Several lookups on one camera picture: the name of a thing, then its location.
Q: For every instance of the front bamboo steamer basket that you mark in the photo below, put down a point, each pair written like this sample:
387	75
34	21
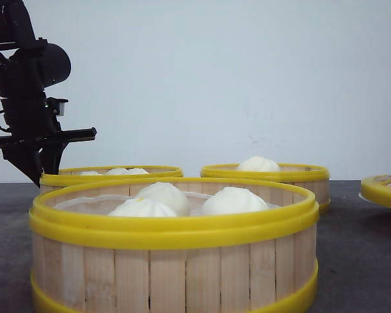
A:
87	261

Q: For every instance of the white bun back left middle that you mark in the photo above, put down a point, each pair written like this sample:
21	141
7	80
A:
117	171

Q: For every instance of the white plate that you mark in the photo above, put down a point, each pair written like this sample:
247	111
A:
361	196

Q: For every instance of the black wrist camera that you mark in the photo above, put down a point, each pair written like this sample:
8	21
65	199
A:
56	105

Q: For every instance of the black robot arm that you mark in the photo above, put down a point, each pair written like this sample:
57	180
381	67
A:
28	65

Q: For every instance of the white bun back left small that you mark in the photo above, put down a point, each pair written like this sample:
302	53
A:
89	173

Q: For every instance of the white bun front left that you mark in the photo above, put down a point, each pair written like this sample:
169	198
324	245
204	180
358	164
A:
143	207

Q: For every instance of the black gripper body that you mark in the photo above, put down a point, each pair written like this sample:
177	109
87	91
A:
30	122

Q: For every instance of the white bun front middle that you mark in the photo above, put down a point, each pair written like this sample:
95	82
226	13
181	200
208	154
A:
167	194

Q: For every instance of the yellow rimmed bamboo steamer lid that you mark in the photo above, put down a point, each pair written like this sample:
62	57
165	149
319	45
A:
377	189

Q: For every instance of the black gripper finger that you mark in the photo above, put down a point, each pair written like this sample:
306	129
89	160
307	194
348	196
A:
26	159
50	157

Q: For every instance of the white bun front right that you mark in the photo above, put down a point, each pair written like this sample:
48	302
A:
233	200

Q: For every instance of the white bun back left right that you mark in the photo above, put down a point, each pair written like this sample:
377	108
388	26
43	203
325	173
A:
136	171

